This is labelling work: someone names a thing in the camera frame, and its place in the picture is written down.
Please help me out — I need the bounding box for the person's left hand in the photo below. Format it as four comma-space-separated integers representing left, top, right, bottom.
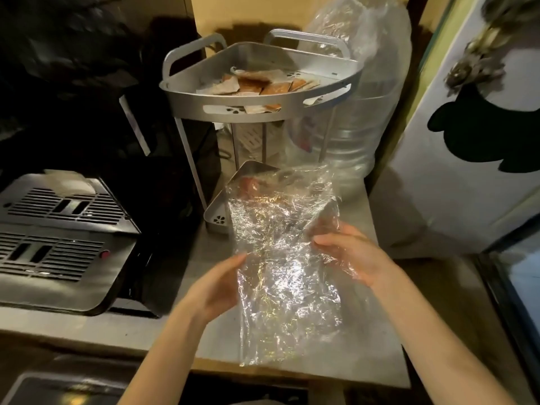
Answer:
179, 253, 248, 325

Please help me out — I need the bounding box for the person's right hand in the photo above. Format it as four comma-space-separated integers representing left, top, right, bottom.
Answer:
305, 221, 399, 289

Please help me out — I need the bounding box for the clear crinkled plastic bag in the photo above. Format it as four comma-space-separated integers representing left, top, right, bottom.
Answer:
226, 164, 344, 367

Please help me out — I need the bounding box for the person's left forearm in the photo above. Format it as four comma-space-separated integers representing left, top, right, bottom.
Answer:
118, 303, 203, 405

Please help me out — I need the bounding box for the person's right forearm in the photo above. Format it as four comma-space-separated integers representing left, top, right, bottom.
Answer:
371, 267, 517, 405

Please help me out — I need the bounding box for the large clear water jug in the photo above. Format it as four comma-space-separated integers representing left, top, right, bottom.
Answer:
287, 4, 412, 194

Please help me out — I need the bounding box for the silver two-tier corner rack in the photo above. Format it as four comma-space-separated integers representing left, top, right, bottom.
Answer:
159, 28, 364, 234

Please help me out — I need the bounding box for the black espresso machine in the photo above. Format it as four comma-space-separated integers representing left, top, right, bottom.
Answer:
0, 168, 161, 319

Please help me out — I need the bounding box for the white cabinet with black print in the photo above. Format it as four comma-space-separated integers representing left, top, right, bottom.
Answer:
371, 0, 540, 255

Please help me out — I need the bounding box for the pile of orange sauce packets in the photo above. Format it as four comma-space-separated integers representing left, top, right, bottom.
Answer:
197, 67, 321, 114

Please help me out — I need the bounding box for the clear plastic cover on jug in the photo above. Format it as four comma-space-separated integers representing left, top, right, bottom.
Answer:
301, 0, 412, 123

